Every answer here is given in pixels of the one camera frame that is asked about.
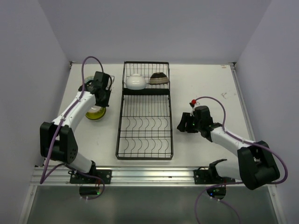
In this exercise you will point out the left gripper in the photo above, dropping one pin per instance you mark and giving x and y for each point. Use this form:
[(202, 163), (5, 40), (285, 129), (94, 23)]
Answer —
[(105, 103)]

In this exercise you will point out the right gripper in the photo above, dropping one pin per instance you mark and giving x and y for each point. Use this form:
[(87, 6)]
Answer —
[(186, 117)]

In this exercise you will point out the white bowl yellow sun dots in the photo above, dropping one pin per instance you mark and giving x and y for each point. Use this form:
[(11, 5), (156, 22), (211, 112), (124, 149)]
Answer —
[(87, 79)]

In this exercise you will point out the white black striped bowl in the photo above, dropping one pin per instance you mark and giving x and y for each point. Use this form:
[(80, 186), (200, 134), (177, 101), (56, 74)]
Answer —
[(97, 110)]

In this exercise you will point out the lime yellow bowl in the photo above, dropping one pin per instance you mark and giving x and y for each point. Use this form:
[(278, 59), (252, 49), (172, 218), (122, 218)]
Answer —
[(94, 116)]

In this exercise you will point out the dark patterned bowl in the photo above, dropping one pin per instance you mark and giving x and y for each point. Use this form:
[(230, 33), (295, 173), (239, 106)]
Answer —
[(158, 78)]

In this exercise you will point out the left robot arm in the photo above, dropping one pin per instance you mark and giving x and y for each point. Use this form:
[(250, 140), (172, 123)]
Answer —
[(57, 140)]

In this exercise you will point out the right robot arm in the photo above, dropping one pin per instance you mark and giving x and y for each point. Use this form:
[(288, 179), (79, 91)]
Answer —
[(254, 165)]

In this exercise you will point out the white ceramic bowl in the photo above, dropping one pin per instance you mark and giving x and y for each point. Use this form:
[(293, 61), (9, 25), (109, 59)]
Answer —
[(136, 82)]

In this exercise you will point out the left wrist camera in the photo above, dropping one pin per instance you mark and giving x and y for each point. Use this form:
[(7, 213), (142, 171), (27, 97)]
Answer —
[(111, 80)]

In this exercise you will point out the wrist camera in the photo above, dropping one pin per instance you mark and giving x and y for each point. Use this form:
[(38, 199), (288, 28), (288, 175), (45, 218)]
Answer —
[(111, 80), (195, 105)]

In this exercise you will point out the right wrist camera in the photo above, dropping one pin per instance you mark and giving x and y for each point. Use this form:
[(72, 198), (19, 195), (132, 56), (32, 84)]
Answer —
[(195, 105)]

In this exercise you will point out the black wire dish rack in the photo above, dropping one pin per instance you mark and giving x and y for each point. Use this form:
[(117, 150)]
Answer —
[(145, 123)]

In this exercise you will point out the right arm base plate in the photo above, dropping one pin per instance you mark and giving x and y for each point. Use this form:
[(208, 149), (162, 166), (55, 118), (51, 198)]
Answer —
[(206, 175)]

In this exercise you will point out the aluminium mounting rail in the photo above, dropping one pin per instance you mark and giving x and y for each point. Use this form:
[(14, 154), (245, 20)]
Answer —
[(127, 176)]

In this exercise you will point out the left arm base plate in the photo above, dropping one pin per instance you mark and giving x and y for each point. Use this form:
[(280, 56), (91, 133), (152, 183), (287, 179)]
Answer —
[(93, 177)]

